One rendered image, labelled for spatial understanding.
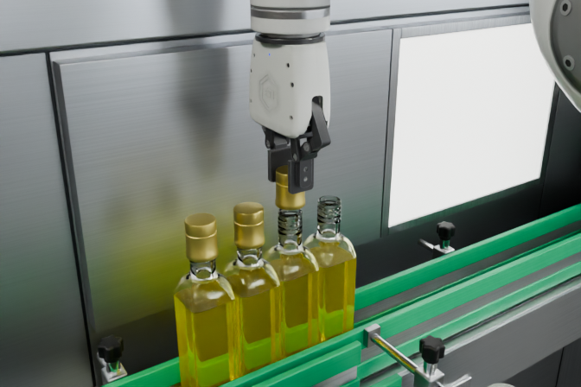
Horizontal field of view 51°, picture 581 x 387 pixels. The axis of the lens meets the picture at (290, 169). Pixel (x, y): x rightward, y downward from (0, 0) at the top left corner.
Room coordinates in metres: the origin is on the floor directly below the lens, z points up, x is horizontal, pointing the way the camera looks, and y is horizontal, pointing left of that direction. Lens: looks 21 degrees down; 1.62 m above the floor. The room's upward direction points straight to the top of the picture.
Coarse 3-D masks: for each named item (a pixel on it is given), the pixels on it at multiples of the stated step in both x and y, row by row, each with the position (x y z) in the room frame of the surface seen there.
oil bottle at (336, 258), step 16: (320, 240) 0.68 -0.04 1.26; (336, 240) 0.68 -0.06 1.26; (320, 256) 0.66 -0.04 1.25; (336, 256) 0.66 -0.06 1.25; (352, 256) 0.68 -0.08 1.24; (320, 272) 0.66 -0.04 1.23; (336, 272) 0.66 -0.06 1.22; (352, 272) 0.68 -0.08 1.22; (320, 288) 0.66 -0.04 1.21; (336, 288) 0.66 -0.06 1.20; (352, 288) 0.68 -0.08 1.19; (320, 304) 0.66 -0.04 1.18; (336, 304) 0.66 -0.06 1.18; (352, 304) 0.68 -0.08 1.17; (320, 320) 0.66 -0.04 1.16; (336, 320) 0.66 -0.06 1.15; (352, 320) 0.68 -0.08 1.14; (320, 336) 0.66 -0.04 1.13
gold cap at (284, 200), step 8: (280, 168) 0.66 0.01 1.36; (280, 176) 0.65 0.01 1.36; (280, 184) 0.65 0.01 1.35; (280, 192) 0.65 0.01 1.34; (288, 192) 0.64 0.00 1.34; (304, 192) 0.66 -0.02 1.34; (280, 200) 0.65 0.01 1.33; (288, 200) 0.64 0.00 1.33; (296, 200) 0.64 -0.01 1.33; (304, 200) 0.65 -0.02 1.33; (280, 208) 0.65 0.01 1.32; (288, 208) 0.64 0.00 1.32; (296, 208) 0.64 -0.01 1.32
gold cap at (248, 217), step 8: (240, 208) 0.62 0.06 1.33; (248, 208) 0.62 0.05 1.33; (256, 208) 0.62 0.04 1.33; (240, 216) 0.61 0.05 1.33; (248, 216) 0.61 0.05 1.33; (256, 216) 0.61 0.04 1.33; (240, 224) 0.61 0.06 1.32; (248, 224) 0.61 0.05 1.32; (256, 224) 0.61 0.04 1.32; (240, 232) 0.61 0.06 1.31; (248, 232) 0.61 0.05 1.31; (256, 232) 0.61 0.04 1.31; (240, 240) 0.61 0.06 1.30; (248, 240) 0.61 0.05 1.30; (256, 240) 0.61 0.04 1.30; (264, 240) 0.62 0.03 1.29; (240, 248) 0.61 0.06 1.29; (248, 248) 0.61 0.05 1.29; (256, 248) 0.61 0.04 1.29
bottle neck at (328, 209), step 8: (320, 200) 0.69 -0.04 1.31; (328, 200) 0.70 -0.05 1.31; (336, 200) 0.69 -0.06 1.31; (320, 208) 0.68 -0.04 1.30; (328, 208) 0.68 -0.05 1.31; (336, 208) 0.68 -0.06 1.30; (320, 216) 0.68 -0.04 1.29; (328, 216) 0.68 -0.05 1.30; (336, 216) 0.68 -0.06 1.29; (320, 224) 0.68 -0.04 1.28; (328, 224) 0.67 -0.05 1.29; (336, 224) 0.68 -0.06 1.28; (320, 232) 0.68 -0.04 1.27; (328, 232) 0.68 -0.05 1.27; (336, 232) 0.68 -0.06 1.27
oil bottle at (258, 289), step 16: (224, 272) 0.62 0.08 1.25; (240, 272) 0.60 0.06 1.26; (256, 272) 0.60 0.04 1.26; (272, 272) 0.61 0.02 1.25; (240, 288) 0.59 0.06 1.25; (256, 288) 0.60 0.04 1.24; (272, 288) 0.61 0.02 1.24; (240, 304) 0.59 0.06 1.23; (256, 304) 0.59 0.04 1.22; (272, 304) 0.61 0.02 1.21; (240, 320) 0.59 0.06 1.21; (256, 320) 0.59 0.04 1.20; (272, 320) 0.61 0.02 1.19; (240, 336) 0.59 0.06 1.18; (256, 336) 0.59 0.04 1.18; (272, 336) 0.61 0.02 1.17; (240, 352) 0.59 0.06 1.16; (256, 352) 0.59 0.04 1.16; (272, 352) 0.61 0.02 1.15; (240, 368) 0.59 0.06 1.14; (256, 368) 0.59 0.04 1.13
